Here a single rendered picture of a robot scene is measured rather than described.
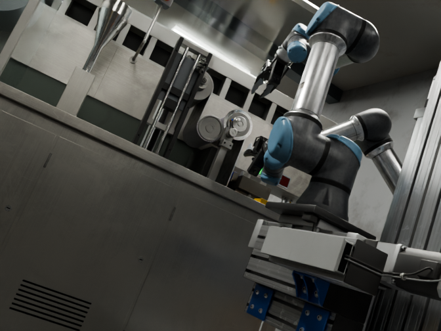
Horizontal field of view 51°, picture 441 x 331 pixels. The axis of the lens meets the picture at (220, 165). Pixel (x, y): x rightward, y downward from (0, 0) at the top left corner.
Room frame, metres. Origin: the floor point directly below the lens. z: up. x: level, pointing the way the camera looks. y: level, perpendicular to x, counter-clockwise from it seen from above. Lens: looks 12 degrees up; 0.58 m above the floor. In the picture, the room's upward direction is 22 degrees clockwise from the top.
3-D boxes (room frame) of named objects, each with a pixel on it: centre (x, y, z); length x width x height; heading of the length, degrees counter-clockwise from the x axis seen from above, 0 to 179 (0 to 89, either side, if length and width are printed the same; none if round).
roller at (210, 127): (2.17, 0.14, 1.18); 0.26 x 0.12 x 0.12; 17
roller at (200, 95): (2.14, 0.27, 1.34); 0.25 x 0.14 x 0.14; 17
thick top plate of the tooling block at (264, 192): (2.30, -0.13, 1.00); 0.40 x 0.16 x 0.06; 17
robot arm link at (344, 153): (1.26, -0.30, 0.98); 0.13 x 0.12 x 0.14; 99
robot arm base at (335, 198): (1.26, -0.31, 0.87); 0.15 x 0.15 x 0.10
